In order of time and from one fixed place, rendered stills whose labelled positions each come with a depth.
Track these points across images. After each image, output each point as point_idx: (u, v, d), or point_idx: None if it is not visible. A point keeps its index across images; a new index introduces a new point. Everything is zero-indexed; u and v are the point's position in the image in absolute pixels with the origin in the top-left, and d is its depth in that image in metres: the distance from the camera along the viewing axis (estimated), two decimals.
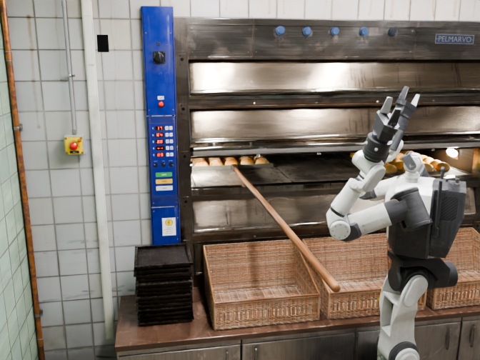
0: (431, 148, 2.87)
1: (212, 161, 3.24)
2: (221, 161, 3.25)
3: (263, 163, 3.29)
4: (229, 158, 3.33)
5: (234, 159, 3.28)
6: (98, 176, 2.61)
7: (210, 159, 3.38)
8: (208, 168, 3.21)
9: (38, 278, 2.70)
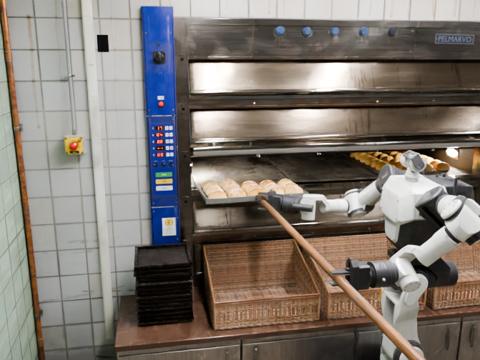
0: (431, 148, 2.87)
1: (231, 191, 2.50)
2: (242, 191, 2.51)
3: (296, 192, 2.56)
4: (252, 186, 2.60)
5: (259, 188, 2.55)
6: (98, 176, 2.61)
7: (226, 187, 2.64)
8: (227, 201, 2.48)
9: (38, 278, 2.70)
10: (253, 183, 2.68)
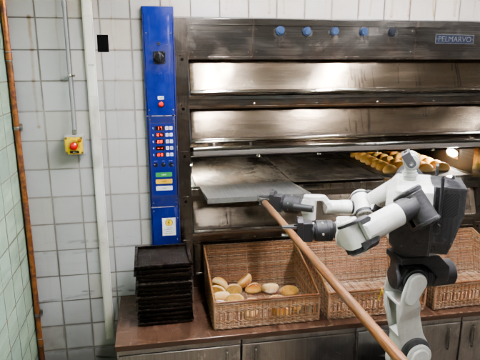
0: (431, 148, 2.87)
1: None
2: None
3: (290, 303, 2.55)
4: None
5: (250, 283, 2.79)
6: (98, 176, 2.61)
7: (228, 286, 2.77)
8: (228, 201, 2.48)
9: (38, 278, 2.70)
10: (258, 286, 2.78)
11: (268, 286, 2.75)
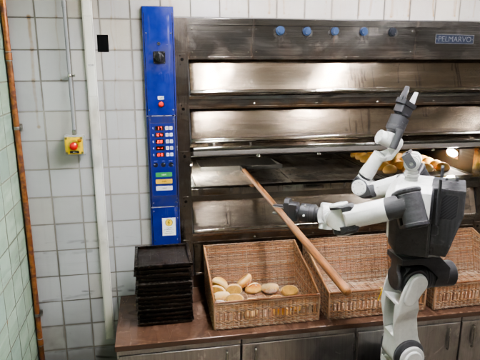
0: (431, 148, 2.87)
1: None
2: None
3: (290, 303, 2.55)
4: None
5: (250, 283, 2.79)
6: (98, 176, 2.61)
7: (228, 286, 2.77)
8: (217, 169, 3.19)
9: (38, 278, 2.70)
10: (258, 286, 2.78)
11: (268, 286, 2.75)
